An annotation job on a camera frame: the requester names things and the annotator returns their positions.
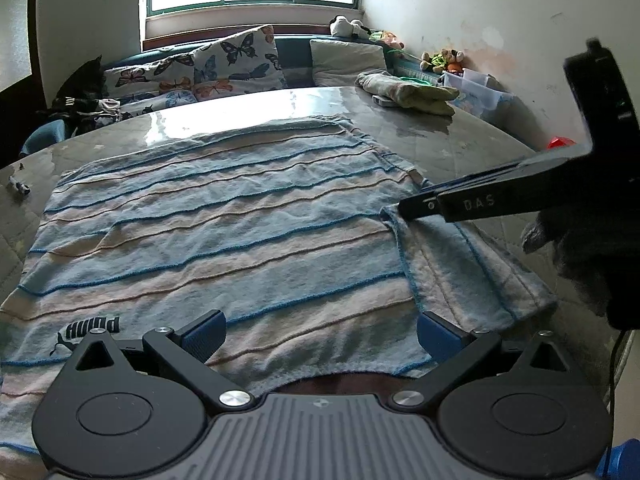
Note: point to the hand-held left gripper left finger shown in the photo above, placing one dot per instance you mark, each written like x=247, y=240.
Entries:
x=205, y=335

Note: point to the red plastic stool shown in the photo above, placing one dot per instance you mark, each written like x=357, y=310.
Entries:
x=560, y=142

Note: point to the person's right hand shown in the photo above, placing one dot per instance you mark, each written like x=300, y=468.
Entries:
x=570, y=245

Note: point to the brown plush toys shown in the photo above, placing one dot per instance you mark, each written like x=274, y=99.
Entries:
x=440, y=60

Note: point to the plain white pillow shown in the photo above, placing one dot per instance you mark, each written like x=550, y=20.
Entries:
x=345, y=60

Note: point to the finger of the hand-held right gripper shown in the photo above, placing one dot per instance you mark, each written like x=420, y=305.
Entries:
x=500, y=202
x=540, y=166

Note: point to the flat white box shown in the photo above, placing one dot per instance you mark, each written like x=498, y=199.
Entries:
x=382, y=101

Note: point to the blue sofa bench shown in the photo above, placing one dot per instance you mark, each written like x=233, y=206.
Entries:
x=295, y=60

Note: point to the dark wooden door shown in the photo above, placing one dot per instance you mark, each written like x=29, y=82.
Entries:
x=12, y=130

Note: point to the black white plush toy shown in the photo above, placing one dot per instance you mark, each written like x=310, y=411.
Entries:
x=342, y=26

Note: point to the black clothing pile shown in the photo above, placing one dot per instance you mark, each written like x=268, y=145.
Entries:
x=82, y=85

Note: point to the blue striped towel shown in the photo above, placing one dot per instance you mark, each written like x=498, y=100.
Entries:
x=225, y=220

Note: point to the pink green plush toys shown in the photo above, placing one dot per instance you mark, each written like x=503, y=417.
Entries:
x=387, y=39

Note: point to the small clear plastic box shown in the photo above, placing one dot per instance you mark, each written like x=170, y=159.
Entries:
x=475, y=76

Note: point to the clear plastic storage box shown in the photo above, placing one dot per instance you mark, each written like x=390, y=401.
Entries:
x=480, y=102

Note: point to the long butterfly print pillow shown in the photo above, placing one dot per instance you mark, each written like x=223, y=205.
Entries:
x=145, y=77

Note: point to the tall butterfly print pillow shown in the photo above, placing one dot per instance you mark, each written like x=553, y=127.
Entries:
x=235, y=60

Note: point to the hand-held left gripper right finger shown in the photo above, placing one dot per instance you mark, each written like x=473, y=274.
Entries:
x=437, y=335

